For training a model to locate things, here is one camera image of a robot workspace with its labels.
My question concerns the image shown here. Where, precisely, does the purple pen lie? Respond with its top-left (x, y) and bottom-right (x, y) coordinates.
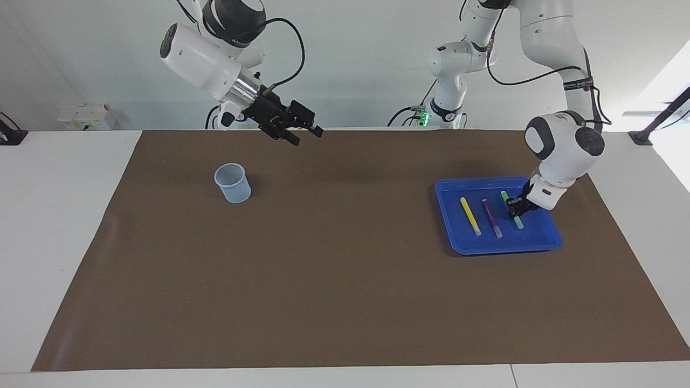
top-left (482, 199), bottom-right (503, 239)

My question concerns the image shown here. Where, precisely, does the yellow pen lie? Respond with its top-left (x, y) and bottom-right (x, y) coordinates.
top-left (460, 197), bottom-right (482, 237)

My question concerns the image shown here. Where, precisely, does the black table clamp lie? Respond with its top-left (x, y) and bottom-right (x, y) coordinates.
top-left (0, 112), bottom-right (29, 146)

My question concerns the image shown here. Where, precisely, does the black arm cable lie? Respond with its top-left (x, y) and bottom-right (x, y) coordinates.
top-left (485, 11), bottom-right (613, 128)
top-left (258, 17), bottom-right (306, 90)

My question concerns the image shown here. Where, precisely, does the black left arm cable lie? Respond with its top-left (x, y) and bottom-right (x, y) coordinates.
top-left (485, 11), bottom-right (613, 128)

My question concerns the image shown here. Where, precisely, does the black camera stand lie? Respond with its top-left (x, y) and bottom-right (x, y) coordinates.
top-left (628, 86), bottom-right (690, 146)

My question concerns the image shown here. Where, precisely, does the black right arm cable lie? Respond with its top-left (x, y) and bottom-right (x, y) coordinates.
top-left (258, 17), bottom-right (306, 90)

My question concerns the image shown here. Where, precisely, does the blue plastic tray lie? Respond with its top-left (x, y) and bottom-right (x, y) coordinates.
top-left (434, 177), bottom-right (563, 256)

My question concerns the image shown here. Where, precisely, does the black base cable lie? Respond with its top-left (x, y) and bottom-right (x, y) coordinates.
top-left (205, 105), bottom-right (228, 130)
top-left (387, 81), bottom-right (437, 128)

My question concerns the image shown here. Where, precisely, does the black left base cable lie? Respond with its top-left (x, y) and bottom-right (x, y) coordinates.
top-left (387, 81), bottom-right (437, 128)

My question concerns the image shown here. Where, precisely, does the black right base cable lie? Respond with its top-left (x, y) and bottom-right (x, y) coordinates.
top-left (205, 105), bottom-right (228, 130)

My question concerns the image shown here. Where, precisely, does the translucent plastic cup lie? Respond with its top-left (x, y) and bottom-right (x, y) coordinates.
top-left (214, 163), bottom-right (252, 204)

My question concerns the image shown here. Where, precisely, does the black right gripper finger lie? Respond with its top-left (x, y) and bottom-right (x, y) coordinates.
top-left (269, 126), bottom-right (301, 147)
top-left (288, 100), bottom-right (325, 138)

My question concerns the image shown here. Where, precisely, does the white power box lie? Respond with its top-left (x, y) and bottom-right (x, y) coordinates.
top-left (58, 104), bottom-right (117, 131)

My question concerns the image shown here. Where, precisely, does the brown table mat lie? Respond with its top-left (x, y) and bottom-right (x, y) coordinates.
top-left (31, 129), bottom-right (690, 372)

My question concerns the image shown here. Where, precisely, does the green pen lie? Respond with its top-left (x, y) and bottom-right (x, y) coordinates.
top-left (500, 191), bottom-right (525, 230)

